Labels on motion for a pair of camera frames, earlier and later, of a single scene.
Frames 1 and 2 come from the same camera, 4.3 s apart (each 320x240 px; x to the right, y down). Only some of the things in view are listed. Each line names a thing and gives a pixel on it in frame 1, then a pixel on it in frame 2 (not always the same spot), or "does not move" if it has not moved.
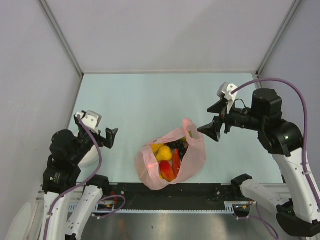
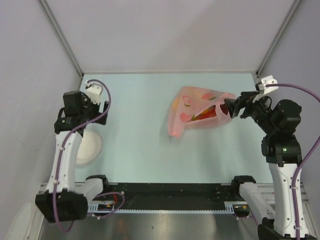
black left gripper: (107, 141) → (86, 100)
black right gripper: (212, 129) → (234, 105)
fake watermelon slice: (176, 162) → (210, 112)
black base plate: (179, 196) does not move
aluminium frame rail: (46, 9) does not move
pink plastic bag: (148, 169) → (187, 101)
